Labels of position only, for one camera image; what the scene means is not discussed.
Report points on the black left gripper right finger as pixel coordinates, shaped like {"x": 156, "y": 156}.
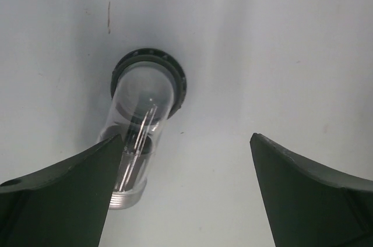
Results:
{"x": 310, "y": 204}

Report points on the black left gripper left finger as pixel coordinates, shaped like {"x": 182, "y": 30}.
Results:
{"x": 65, "y": 204}

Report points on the clear elbow pipe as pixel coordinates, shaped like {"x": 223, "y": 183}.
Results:
{"x": 148, "y": 86}

